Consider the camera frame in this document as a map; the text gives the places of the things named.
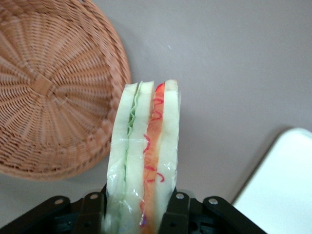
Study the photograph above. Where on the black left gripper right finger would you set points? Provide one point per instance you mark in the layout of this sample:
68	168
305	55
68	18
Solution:
185	214

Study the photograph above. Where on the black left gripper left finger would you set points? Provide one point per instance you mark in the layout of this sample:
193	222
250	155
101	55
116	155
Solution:
87	214

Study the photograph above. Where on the triangular sandwich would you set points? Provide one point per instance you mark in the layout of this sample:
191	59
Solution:
136	151

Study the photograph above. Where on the cream rectangular tray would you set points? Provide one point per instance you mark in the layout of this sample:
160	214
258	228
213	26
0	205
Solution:
280	185

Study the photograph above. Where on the round shallow wicker basket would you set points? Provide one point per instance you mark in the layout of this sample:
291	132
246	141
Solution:
53	92

